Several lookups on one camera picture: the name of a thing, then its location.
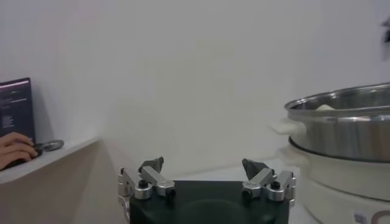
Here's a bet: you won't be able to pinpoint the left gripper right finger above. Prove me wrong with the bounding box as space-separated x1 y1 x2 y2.
241 158 297 202

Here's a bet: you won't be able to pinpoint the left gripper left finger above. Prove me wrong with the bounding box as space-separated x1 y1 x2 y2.
117 156 177 201

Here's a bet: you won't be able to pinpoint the black computer mouse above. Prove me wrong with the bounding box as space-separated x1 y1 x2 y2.
5 144 43 168

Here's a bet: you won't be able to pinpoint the perforated steel steamer basket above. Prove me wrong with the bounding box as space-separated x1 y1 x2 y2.
269 82 390 164

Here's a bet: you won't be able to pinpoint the person's bare hand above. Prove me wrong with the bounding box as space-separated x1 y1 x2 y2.
0 131 39 171

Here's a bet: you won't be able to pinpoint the cream electric cooker pot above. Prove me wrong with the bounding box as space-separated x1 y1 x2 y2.
275 138 390 224

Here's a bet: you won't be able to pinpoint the round grey disc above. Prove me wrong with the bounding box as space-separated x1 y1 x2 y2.
38 139 65 152

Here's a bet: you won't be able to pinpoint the dark laptop with purple screen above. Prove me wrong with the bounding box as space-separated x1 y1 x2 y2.
0 77 36 144

